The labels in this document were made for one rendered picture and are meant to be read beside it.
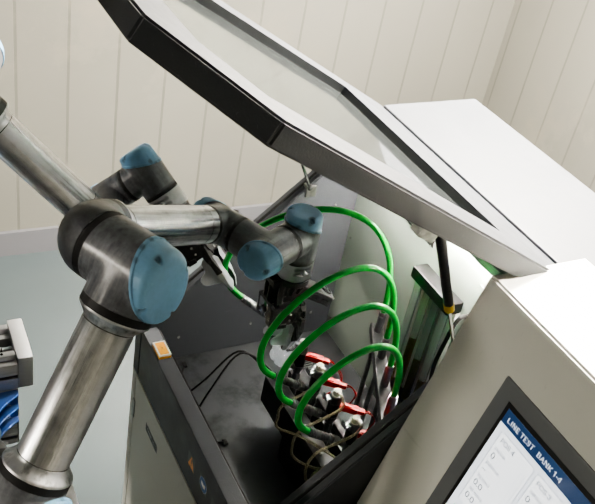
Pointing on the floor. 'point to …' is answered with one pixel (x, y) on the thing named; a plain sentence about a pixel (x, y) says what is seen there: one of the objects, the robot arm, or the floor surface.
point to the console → (526, 379)
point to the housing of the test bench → (524, 185)
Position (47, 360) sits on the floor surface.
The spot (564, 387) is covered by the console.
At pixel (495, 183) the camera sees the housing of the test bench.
